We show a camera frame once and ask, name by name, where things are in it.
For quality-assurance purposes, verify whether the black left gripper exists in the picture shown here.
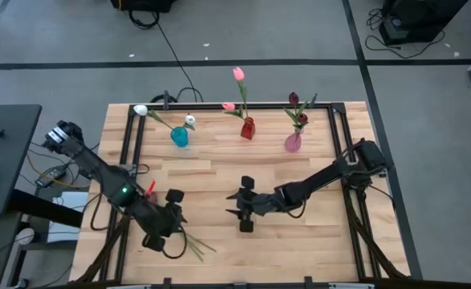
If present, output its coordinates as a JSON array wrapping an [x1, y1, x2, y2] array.
[[138, 189, 189, 253]]

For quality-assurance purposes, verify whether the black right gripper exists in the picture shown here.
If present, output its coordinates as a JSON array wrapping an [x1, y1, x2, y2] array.
[[225, 175, 285, 234]]

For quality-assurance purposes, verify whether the red glass vase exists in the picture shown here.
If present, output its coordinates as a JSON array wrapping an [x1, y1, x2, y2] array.
[[240, 116, 257, 141]]

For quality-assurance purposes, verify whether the blue glass vase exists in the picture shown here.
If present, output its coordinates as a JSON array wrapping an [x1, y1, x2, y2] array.
[[169, 126, 189, 149]]

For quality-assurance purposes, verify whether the purple glass vase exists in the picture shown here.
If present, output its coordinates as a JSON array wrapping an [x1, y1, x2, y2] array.
[[283, 130, 302, 154]]

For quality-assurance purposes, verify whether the black power adapter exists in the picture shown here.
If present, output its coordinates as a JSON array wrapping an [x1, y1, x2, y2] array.
[[34, 165, 67, 189]]

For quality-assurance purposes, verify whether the white round disc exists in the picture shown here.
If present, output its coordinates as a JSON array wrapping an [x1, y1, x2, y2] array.
[[14, 227, 36, 246]]

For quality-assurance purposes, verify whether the black desk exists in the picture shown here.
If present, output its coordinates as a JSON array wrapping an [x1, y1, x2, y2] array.
[[0, 104, 43, 218]]

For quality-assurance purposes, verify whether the small black equipment box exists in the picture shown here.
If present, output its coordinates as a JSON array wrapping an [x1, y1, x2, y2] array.
[[110, 0, 178, 13]]

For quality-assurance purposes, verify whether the large black equipment case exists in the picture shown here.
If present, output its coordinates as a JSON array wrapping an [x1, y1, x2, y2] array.
[[378, 0, 469, 46]]

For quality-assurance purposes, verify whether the black floor cable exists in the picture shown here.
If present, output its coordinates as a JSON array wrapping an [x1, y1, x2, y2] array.
[[128, 8, 204, 104]]

